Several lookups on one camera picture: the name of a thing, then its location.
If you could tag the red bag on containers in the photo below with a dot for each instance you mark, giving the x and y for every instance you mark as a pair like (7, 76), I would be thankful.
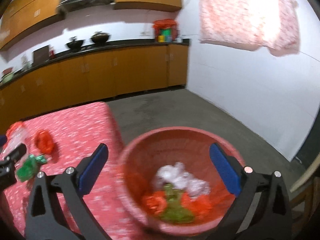
(165, 30)

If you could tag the small red bottle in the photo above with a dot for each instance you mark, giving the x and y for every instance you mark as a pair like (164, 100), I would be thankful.
(51, 53)

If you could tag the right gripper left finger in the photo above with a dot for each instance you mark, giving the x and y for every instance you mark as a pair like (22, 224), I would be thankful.
(45, 218)

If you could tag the glass jar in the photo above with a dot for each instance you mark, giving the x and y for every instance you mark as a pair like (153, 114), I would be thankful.
(26, 64)

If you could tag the wooden chair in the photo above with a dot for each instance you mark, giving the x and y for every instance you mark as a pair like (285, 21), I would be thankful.
(305, 212)

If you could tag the lower wooden kitchen cabinets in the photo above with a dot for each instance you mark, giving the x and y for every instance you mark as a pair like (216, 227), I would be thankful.
(92, 77)

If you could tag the red plastic laundry basket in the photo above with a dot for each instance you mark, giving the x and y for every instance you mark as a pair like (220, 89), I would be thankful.
(179, 156)

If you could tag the stacked basins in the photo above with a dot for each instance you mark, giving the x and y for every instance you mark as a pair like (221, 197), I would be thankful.
(7, 75)

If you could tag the red floral tablecloth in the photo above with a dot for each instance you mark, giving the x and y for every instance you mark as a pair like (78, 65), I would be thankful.
(77, 132)

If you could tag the dark cutting board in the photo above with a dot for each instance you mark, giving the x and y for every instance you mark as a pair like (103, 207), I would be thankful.
(40, 55)

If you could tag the black wok with lid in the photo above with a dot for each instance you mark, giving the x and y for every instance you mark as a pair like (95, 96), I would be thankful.
(100, 38)

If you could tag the red plastic bag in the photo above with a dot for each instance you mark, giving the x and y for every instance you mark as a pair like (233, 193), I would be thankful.
(200, 206)

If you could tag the orange plastic bag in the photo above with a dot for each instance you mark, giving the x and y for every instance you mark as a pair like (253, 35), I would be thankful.
(156, 202)

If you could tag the black wok left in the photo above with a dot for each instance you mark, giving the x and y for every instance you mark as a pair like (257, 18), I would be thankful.
(75, 44)

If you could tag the pink floral curtain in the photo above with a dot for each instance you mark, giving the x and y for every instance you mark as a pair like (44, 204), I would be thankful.
(250, 24)

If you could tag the yellow green plastic bag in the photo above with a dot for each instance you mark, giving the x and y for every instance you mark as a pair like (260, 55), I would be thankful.
(175, 213)

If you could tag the white plastic bag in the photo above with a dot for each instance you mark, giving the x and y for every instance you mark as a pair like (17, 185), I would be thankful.
(180, 179)

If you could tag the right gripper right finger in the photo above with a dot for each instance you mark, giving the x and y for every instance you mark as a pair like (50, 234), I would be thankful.
(272, 218)

